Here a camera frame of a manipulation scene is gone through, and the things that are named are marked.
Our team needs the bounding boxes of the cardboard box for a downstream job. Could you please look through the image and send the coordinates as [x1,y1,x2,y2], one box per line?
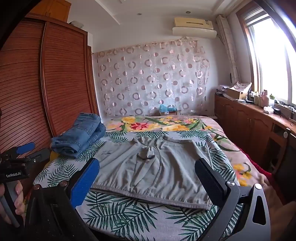
[225,87,249,100]

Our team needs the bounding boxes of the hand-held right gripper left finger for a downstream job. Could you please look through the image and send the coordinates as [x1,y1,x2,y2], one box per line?
[24,158,100,241]

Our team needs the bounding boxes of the folded blue jeans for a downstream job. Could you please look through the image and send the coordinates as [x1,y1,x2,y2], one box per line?
[51,113,106,159]

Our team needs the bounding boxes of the wooden slatted wardrobe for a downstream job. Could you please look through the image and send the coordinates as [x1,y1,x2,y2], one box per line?
[0,13,100,163]

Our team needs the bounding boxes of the floral blanket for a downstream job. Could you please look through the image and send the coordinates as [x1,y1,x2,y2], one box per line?
[102,115,269,188]

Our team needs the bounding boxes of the red cloth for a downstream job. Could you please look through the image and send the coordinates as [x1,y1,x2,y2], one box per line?
[254,162,287,207]

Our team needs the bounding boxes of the wooden overhead cupboard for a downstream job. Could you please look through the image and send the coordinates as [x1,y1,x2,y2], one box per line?
[29,0,72,24]

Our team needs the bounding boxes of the box with blue bag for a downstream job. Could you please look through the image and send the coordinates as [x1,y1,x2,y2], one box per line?
[159,104,178,116]

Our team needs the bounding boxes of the grey pants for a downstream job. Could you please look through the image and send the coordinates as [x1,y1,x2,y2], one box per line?
[91,135,236,210]

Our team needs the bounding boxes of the person's left hand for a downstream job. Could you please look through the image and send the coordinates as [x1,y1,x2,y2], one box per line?
[0,179,25,224]

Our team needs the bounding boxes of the leaf print bed sheet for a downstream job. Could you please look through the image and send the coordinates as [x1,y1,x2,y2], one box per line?
[32,130,243,241]

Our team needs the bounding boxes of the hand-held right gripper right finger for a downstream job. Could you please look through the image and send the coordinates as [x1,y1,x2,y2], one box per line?
[195,158,271,241]

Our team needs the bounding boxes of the pink bottle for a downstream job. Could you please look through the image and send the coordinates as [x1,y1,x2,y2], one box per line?
[260,90,270,107]

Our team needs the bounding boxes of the circle pattern curtain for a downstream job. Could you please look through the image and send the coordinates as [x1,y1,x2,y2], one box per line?
[92,39,210,116]

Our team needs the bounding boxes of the bundled patterned window curtain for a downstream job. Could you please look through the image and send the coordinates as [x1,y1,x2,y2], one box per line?
[216,14,241,86]

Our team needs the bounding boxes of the wooden side cabinet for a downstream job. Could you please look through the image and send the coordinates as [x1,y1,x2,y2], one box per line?
[214,93,296,202]

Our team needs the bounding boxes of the wall air conditioner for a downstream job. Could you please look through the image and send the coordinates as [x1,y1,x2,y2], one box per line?
[172,17,217,39]

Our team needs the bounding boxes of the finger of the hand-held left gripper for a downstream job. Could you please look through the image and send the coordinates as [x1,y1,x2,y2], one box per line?
[15,142,36,156]
[23,148,51,166]

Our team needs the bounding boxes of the folded newspapers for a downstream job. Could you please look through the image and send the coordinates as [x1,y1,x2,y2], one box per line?
[233,82,252,92]

